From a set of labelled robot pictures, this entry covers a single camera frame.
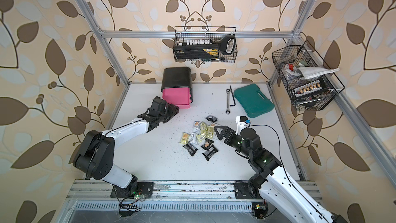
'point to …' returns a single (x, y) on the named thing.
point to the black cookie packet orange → (208, 143)
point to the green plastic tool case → (248, 99)
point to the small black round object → (211, 118)
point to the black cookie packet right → (209, 153)
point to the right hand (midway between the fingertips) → (218, 130)
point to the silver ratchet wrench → (228, 110)
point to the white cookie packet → (196, 128)
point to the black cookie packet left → (191, 148)
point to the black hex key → (233, 105)
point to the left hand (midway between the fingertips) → (178, 108)
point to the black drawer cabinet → (177, 77)
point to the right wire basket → (287, 60)
